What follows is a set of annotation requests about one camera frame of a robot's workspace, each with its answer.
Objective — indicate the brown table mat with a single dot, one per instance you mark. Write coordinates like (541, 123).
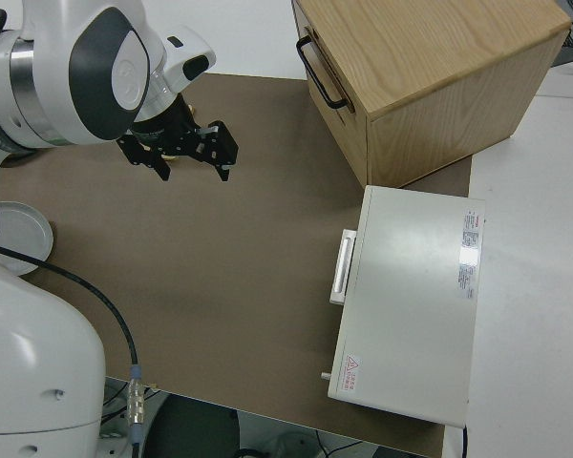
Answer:
(219, 262)

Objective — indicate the gray plate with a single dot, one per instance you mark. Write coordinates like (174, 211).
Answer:
(24, 229)

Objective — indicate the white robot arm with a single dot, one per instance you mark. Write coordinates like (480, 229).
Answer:
(38, 358)

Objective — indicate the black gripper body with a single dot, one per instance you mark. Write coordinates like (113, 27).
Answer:
(172, 133)

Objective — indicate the wooden cabinet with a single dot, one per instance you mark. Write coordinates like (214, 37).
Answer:
(434, 71)

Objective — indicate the white toaster oven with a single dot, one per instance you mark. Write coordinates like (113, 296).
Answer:
(410, 310)

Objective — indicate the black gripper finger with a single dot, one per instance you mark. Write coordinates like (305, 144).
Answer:
(222, 143)
(138, 152)

